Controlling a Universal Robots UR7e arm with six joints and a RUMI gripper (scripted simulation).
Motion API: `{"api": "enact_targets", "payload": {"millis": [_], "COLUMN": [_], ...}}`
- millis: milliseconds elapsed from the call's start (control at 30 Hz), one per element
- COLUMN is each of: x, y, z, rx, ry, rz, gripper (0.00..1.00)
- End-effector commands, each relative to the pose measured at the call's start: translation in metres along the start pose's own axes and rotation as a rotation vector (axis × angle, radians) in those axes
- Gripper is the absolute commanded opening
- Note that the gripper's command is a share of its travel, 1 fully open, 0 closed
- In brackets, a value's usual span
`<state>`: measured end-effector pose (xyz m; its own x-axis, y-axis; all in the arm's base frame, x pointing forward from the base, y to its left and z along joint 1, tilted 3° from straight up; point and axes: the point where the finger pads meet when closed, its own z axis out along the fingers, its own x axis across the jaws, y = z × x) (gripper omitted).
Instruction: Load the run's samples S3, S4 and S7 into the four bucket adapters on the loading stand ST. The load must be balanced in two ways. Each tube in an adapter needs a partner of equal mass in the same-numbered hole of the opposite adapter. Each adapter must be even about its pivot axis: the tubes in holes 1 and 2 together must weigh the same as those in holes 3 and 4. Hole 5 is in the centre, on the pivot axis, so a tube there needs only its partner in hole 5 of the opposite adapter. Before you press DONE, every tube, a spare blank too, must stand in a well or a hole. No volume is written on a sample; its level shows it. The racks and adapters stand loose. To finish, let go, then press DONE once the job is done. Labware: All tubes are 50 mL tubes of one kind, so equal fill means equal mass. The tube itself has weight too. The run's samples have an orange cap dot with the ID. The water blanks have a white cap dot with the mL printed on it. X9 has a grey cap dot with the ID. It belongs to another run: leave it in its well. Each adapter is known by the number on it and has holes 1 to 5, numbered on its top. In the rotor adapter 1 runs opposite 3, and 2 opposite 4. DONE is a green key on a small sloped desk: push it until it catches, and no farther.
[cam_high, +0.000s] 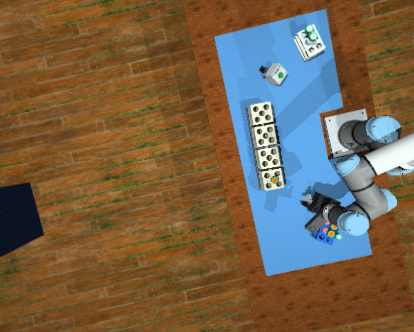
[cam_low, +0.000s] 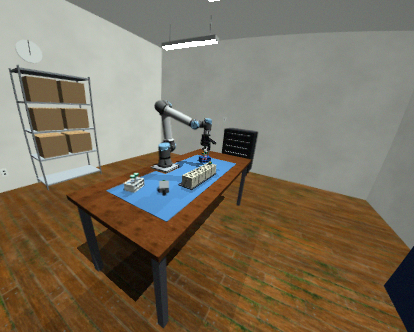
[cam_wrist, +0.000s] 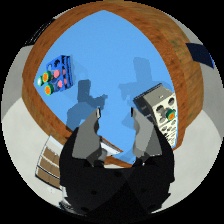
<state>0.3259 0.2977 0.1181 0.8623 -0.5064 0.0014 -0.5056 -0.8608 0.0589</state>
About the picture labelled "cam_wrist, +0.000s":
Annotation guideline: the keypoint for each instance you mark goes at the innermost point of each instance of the blue bench mat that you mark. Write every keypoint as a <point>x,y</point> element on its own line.
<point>112,62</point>

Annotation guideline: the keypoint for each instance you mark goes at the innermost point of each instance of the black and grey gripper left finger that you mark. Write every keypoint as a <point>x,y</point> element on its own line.
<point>82,148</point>

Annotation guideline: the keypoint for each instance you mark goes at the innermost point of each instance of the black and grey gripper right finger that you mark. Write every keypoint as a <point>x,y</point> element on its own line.
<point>150,144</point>

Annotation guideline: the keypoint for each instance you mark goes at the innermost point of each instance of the pink sample tube with dark green cap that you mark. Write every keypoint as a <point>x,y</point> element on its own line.
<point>49,75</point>

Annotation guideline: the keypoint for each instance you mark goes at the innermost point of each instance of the blue tube rack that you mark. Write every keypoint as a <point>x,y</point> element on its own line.
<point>58,64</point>

